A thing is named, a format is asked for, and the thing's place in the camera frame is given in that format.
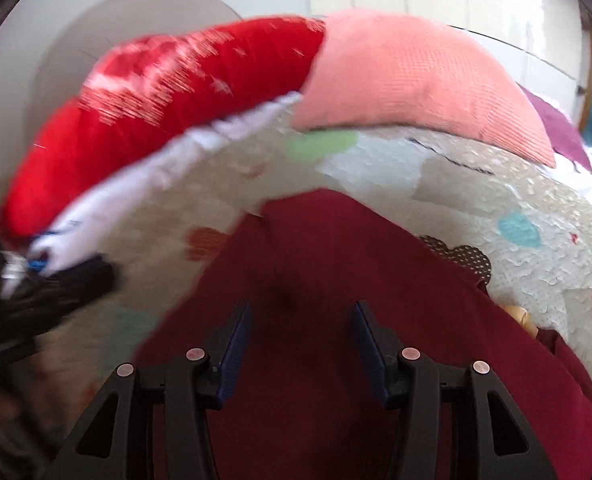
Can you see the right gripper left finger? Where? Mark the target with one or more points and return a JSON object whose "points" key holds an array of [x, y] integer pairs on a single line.
{"points": [[152, 422]]}

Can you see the patchwork heart bedspread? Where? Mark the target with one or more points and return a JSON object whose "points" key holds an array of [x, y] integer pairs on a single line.
{"points": [[530, 227]]}

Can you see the pink textured pillow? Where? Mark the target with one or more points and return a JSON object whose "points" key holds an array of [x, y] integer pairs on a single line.
{"points": [[376, 69]]}

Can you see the white fleece blanket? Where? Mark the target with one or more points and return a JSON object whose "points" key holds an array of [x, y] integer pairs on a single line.
{"points": [[139, 217]]}

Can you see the red floral quilt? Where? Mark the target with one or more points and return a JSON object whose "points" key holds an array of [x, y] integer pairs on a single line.
{"points": [[144, 93]]}

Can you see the dark red knit garment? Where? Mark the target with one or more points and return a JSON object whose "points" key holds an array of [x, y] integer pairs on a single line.
{"points": [[305, 404]]}

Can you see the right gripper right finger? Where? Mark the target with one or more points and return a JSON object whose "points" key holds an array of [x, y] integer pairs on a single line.
{"points": [[453, 422]]}

